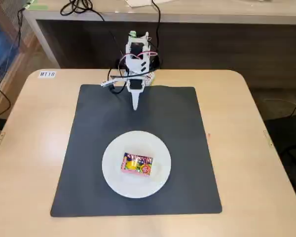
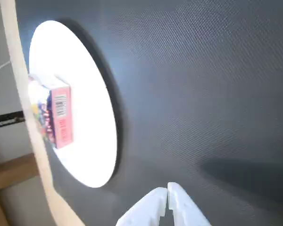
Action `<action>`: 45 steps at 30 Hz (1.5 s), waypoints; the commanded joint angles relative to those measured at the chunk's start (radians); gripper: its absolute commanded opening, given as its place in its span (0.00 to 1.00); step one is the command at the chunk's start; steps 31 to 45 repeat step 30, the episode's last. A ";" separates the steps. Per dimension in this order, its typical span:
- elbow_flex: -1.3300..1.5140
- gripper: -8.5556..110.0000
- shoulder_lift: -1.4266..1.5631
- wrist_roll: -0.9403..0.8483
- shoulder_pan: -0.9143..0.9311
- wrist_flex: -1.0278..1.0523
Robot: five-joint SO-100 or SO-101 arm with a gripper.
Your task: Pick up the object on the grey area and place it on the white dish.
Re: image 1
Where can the long beige desk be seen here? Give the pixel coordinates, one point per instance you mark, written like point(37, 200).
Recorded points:
point(212, 14)

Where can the small grey wrist camera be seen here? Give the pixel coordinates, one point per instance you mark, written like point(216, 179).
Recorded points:
point(108, 82)

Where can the dark grey textured mat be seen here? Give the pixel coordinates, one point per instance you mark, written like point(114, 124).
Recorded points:
point(101, 123)

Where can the green and white item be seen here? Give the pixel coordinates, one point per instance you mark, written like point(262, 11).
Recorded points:
point(35, 3)

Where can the white MT18 label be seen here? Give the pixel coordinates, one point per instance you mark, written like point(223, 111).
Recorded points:
point(47, 74)

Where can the round white dish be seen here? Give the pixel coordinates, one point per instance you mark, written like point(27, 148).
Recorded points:
point(136, 187)

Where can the blue plastic bin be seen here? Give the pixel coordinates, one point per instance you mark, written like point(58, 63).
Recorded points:
point(2, 44)

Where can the candy box with lemon print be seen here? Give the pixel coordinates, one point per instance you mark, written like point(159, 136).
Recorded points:
point(136, 164)

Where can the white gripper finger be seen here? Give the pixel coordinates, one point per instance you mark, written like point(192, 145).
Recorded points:
point(134, 98)
point(137, 98)

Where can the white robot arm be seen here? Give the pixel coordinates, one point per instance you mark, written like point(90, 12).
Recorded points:
point(136, 64)

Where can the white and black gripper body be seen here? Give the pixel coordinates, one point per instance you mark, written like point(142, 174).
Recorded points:
point(135, 85)

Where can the white paper sheet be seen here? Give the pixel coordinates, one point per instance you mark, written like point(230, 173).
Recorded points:
point(148, 3)

